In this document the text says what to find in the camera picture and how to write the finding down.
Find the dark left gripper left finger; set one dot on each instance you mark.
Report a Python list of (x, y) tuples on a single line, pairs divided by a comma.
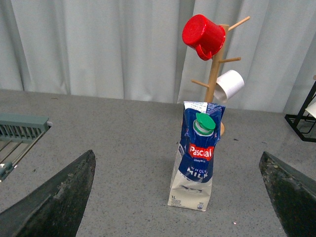
[(56, 208)]

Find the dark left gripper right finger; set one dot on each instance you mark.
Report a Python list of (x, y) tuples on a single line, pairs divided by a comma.
[(292, 194)]

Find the blue white milk carton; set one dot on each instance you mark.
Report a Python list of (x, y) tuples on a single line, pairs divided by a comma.
[(191, 180)]

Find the white cup on tree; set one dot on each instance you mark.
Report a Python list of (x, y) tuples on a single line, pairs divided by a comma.
[(227, 85)]

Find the red plastic cup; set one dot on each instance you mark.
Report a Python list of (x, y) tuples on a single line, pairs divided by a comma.
[(204, 36)]

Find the grey-green dish rack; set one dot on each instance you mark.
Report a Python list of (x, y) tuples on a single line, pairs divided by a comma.
[(18, 134)]

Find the wooden mug tree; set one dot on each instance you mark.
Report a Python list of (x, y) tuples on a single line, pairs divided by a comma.
[(217, 61)]

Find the white curtain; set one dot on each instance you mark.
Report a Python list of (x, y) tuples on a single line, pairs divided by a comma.
[(133, 49)]

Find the black wire mug rack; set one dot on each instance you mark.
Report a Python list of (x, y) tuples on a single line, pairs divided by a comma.
[(306, 114)]

